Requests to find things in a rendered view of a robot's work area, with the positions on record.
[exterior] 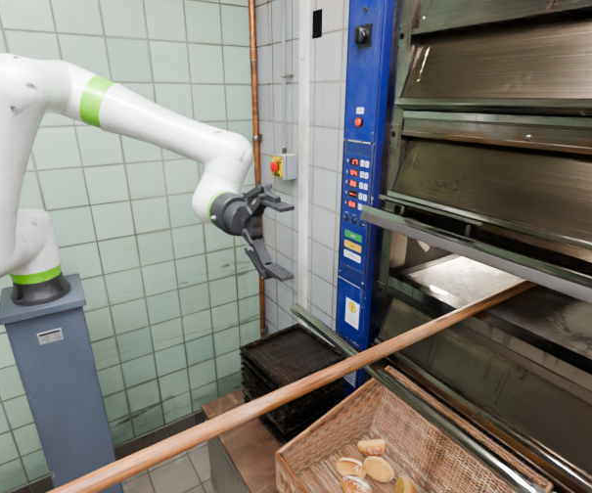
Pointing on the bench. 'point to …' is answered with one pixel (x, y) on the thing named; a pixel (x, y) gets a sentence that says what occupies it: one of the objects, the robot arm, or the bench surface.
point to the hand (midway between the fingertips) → (285, 243)
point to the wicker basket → (336, 428)
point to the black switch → (363, 35)
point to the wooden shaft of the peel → (99, 480)
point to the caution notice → (352, 313)
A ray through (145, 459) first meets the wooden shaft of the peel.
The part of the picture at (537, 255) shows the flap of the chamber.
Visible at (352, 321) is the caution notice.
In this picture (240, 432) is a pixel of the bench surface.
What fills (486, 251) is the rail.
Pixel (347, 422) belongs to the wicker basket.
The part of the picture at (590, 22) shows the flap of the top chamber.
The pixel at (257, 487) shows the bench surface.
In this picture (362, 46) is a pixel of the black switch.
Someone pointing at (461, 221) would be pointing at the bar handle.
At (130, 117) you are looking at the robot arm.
